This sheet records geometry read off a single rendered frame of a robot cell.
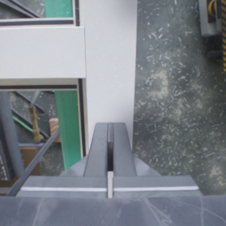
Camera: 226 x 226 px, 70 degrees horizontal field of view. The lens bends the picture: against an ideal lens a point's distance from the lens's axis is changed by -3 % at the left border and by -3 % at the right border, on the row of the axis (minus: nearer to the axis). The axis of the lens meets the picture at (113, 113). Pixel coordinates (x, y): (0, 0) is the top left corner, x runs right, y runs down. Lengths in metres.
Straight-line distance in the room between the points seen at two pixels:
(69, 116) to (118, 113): 0.10
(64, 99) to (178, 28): 1.02
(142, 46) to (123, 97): 0.96
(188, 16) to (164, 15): 0.14
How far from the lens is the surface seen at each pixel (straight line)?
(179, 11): 1.19
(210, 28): 1.11
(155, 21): 1.14
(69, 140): 0.25
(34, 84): 0.23
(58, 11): 0.23
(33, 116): 0.96
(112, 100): 0.15
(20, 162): 0.74
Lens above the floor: 1.08
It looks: 73 degrees down
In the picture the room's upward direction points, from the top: 178 degrees clockwise
